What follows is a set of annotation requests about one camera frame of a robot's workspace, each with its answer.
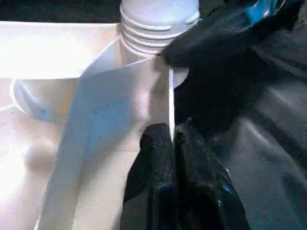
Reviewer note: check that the white plastic table leg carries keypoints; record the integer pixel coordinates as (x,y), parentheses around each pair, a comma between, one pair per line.
(156,24)

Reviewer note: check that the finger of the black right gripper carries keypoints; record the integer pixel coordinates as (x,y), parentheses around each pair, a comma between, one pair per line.
(211,38)

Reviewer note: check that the white plastic table top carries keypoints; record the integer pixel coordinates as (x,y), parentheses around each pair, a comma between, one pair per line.
(57,120)

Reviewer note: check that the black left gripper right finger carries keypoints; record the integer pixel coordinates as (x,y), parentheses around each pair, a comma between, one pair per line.
(206,191)

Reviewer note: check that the black mat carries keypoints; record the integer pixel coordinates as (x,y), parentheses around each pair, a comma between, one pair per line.
(268,143)

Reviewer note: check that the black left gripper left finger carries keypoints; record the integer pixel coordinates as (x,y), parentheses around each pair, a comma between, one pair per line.
(151,191)

